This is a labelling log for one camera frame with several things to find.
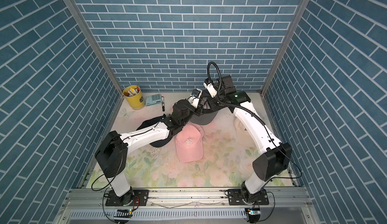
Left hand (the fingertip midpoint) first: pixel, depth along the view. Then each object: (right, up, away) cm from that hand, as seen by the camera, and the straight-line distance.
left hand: (205, 98), depth 80 cm
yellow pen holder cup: (-49, +3, +23) cm, 55 cm away
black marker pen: (-31, -2, +32) cm, 44 cm away
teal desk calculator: (-39, 0, +34) cm, 52 cm away
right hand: (+4, 0, 0) cm, 4 cm away
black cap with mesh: (+2, -12, +9) cm, 15 cm away
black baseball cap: (-35, -15, +20) cm, 43 cm away
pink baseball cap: (-9, -26, +6) cm, 28 cm away
